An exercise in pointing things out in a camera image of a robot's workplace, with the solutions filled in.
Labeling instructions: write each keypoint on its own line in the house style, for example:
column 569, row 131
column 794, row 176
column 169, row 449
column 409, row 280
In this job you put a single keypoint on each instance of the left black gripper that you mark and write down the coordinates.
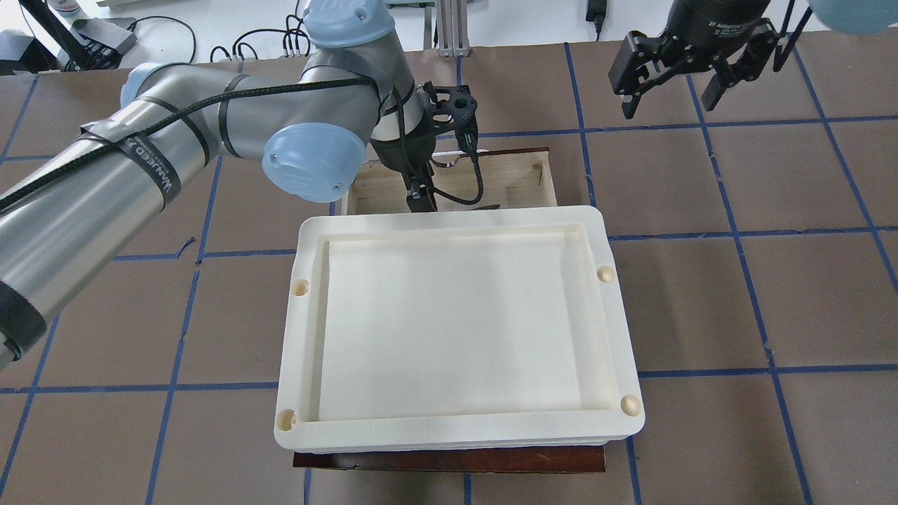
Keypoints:
column 405, row 151

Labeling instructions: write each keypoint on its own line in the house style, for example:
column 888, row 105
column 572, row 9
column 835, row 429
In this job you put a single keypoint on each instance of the cream plastic tray stack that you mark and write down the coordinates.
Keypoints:
column 455, row 331

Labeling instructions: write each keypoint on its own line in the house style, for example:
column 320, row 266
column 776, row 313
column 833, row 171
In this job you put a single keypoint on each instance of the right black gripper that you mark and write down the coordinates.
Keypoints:
column 708, row 27

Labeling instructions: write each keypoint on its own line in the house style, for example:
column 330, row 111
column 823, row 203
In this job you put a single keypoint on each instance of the dark wooden drawer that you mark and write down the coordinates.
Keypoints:
column 513, row 178

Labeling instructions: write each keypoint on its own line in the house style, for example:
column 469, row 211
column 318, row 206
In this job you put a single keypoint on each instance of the dark wooden drawer cabinet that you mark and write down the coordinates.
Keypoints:
column 539, row 459

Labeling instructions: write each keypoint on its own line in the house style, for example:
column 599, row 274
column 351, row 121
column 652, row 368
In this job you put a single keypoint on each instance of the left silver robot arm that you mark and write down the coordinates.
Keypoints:
column 63, row 223

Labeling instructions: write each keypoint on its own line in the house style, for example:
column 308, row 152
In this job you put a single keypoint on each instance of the black power adapter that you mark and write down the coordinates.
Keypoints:
column 596, row 14

